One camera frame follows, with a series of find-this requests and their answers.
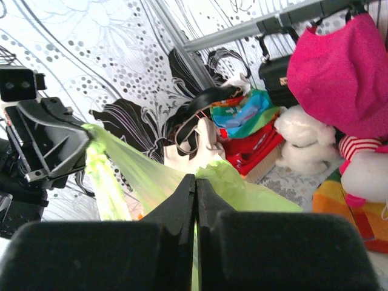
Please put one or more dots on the pink white pig plush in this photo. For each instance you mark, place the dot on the pink white pig plush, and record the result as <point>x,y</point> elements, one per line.
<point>364,171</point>

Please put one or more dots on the colourful printed cloth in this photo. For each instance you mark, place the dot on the colourful printed cloth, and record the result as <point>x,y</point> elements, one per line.
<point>252,113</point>

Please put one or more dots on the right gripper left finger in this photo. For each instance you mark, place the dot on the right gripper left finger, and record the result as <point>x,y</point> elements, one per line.
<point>154,253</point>

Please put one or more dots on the cream canvas tote bag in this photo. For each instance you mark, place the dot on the cream canvas tote bag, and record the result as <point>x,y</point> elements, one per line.
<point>206,146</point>

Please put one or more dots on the black leather handbag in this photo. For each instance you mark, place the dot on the black leather handbag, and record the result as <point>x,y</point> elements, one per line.
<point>273,72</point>

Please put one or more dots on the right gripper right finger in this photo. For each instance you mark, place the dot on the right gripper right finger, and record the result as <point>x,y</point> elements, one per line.
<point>277,251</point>

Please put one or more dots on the green plastic trash bag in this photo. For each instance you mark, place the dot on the green plastic trash bag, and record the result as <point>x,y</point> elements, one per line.
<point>154,183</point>

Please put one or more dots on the white sheep plush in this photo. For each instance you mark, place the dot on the white sheep plush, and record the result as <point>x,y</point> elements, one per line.
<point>310,145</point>

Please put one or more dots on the red cloth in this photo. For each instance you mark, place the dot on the red cloth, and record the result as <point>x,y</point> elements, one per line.
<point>244,154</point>

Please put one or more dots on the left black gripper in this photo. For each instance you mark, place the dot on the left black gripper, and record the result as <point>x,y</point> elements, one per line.
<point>51,144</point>

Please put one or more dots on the magenta felt hat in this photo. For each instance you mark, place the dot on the magenta felt hat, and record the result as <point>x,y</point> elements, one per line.
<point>340,79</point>

